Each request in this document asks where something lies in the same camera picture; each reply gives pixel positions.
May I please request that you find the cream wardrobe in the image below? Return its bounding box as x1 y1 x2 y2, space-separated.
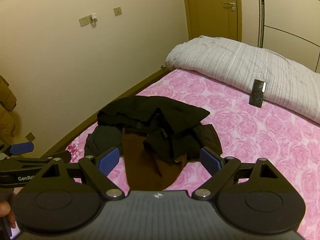
256 0 320 74

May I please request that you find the person's left hand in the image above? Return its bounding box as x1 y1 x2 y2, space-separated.
0 191 18 229

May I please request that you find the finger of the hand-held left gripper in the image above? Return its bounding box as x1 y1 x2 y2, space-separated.
0 152 73 172
0 142 35 157

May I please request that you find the black smartphone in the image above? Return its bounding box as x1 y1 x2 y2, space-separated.
249 79 267 108

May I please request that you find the white striped duvet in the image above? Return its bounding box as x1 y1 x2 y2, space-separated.
165 35 320 125

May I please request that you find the brown wooden door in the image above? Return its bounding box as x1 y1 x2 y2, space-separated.
180 0 243 42

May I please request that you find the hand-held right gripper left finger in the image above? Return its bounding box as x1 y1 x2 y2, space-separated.
25 147 125 200

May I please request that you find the wooden bed frame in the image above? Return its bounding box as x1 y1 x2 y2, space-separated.
47 66 175 158

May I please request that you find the brown padded jacket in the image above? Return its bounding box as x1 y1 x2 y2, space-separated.
0 74 18 143

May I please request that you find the pink floral blanket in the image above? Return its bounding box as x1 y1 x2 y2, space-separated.
66 67 320 240

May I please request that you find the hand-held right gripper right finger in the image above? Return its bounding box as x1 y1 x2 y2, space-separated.
191 146 293 200

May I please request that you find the brown garment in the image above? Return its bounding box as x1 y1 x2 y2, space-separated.
121 127 188 191

